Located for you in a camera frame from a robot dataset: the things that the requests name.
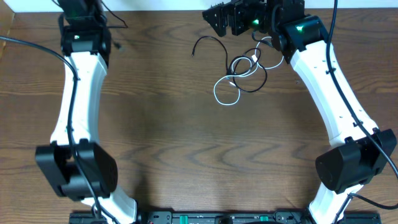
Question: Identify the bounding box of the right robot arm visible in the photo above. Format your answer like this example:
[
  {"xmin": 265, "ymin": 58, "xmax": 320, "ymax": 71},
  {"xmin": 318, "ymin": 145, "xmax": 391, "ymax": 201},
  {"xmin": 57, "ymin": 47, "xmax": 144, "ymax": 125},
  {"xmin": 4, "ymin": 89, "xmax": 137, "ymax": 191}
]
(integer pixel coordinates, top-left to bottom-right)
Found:
[{"xmin": 202, "ymin": 0, "xmax": 397, "ymax": 223}]

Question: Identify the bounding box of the brown cardboard panel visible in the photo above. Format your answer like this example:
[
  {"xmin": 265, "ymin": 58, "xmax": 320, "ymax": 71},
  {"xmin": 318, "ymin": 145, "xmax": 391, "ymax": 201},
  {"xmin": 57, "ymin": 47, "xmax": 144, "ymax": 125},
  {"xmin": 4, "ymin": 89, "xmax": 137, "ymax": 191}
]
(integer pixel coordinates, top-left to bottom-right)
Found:
[{"xmin": 0, "ymin": 0, "xmax": 16, "ymax": 62}]

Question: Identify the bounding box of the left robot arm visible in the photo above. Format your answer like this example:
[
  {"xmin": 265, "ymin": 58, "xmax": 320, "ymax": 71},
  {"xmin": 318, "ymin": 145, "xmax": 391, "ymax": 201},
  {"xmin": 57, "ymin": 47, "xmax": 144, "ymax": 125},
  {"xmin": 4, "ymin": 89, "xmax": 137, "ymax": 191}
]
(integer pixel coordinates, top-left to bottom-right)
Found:
[{"xmin": 35, "ymin": 1, "xmax": 137, "ymax": 223}]

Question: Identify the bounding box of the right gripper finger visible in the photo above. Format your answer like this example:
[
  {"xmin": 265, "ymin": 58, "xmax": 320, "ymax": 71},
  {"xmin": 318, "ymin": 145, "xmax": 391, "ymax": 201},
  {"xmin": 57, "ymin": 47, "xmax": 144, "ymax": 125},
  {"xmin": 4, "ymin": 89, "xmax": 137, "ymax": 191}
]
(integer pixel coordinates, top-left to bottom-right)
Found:
[
  {"xmin": 210, "ymin": 1, "xmax": 236, "ymax": 9},
  {"xmin": 202, "ymin": 8, "xmax": 231, "ymax": 37}
]

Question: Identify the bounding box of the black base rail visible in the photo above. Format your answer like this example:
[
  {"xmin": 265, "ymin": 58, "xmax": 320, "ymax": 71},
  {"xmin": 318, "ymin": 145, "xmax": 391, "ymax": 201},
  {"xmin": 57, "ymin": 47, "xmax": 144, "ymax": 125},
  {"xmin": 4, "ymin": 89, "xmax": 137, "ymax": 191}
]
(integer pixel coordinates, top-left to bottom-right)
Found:
[{"xmin": 68, "ymin": 211, "xmax": 382, "ymax": 224}]

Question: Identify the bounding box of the white cable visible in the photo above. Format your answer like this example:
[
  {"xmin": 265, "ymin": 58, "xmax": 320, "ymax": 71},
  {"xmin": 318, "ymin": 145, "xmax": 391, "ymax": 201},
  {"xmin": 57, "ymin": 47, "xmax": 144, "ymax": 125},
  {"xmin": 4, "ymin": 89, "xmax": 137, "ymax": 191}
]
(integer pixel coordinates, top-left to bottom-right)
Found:
[{"xmin": 213, "ymin": 36, "xmax": 285, "ymax": 106}]

